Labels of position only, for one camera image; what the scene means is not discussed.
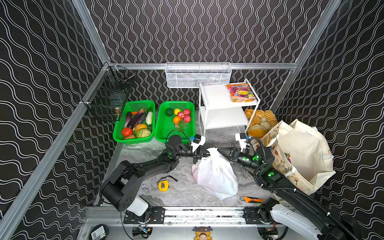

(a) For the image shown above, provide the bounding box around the white plastic grocery bag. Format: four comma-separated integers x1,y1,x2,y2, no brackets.
192,148,239,200

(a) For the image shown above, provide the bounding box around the red apple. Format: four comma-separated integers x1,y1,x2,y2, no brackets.
184,115,192,123

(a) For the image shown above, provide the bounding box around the cream canvas tote bag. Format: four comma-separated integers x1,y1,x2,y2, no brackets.
261,119,336,195

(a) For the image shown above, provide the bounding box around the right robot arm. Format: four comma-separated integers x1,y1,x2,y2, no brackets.
218,146,359,240

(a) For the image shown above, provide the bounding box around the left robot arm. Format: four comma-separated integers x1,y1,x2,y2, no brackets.
100,134,209,216

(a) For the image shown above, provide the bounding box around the right green basket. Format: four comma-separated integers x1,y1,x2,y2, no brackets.
155,101,196,145

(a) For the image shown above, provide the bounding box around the green basket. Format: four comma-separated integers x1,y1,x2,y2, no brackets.
155,101,196,145
113,100,156,145

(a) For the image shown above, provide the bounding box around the white bread tray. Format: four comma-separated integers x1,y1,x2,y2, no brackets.
244,109,278,139

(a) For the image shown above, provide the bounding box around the large round bread loaf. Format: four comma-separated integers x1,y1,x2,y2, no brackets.
247,125,269,139

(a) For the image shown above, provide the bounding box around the orange fruit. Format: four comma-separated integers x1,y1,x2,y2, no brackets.
173,116,182,124

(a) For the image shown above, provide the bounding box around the yellow tape measure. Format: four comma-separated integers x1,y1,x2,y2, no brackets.
158,176,178,192

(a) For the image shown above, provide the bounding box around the white two-tier shelf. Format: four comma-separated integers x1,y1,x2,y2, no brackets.
199,79,261,136

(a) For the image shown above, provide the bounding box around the orange utility knife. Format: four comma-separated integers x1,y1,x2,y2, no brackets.
240,196,264,203

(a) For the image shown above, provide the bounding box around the left green basket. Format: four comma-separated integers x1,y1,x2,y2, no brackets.
113,100,156,145

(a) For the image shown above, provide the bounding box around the red tomato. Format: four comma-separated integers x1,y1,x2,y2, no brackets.
122,127,134,138

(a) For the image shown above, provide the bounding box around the purple eggplant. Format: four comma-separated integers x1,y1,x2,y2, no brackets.
125,112,132,128

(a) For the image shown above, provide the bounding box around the orange snack bag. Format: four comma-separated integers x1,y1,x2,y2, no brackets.
226,83,256,103

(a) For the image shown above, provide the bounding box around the cartoon figure toy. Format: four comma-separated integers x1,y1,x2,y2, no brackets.
193,226,213,240

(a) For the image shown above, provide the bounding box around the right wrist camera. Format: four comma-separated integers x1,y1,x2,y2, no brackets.
235,133,250,153

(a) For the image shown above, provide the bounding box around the metal base rail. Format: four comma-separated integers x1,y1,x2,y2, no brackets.
86,205,313,227

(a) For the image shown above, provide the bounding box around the white wire basket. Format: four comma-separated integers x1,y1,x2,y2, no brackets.
165,62,232,89

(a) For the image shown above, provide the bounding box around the black wire basket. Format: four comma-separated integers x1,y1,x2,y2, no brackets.
85,66,137,122

